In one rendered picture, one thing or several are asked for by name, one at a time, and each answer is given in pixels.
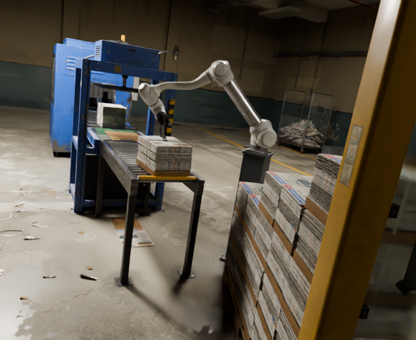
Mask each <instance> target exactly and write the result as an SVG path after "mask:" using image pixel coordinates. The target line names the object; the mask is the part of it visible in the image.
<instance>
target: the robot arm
mask: <svg viewBox="0 0 416 340"><path fill-rule="evenodd" d="M214 81H216V82H217V83H218V85H219V86H221V87H223V88H224V90H225V91H226V92H227V93H228V95H229V97H230V98H231V99H232V101H233V102H234V104H235V105H236V107H237V108H238V110H239V111H240V112H241V114H242V116H243V117H244V118H245V119H246V121H247V123H248V124H249V125H250V133H251V143H250V145H244V148H245V151H248V152H253V153H257V154H262V155H266V154H269V153H271V151H269V150H268V148H270V147H272V146H273V145H274V144H275V143H276V140H277V134H276V133H275V131H274V130H273V128H272V124H271V122H270V121H269V120H266V119H261V118H260V116H259V115H258V114H257V112H256V110H255V109H254V108H253V106H252V104H251V103H250V102H249V100H248V99H247V97H246V96H245V95H244V93H243V91H242V90H241V89H240V87H239V85H237V83H236V81H235V80H234V74H233V73H232V71H231V69H230V64H229V63H228V62H227V61H222V60H218V61H215V62H213V63H212V64H211V67H210V68H209V69H207V70H206V71H205V72H203V73H202V74H201V75H200V76H199V77H198V78H197V79H196V80H193V81H191V82H163V83H160V84H157V85H149V84H147V83H143V84H141V85H140V86H139V87H138V91H139V94H140V97H141V98H142V100H143V101H144V102H145V103H146V104H147V105H148V106H149V108H150V110H151V111H152V112H153V114H154V116H155V118H156V119H157V120H158V122H159V123H160V126H159V132H160V138H163V139H167V138H166V136H165V133H164V127H165V121H166V123H167V126H172V124H171V122H170V115H167V113H166V112H165V107H164V105H163V103H162V101H161V100H160V99H159V98H158V97H159V95H160V92H161V91H163V90H166V89H176V90H192V89H195V88H199V87H202V86H204V85H206V84H209V83H212V82H214ZM163 125H164V126H163Z"/></svg>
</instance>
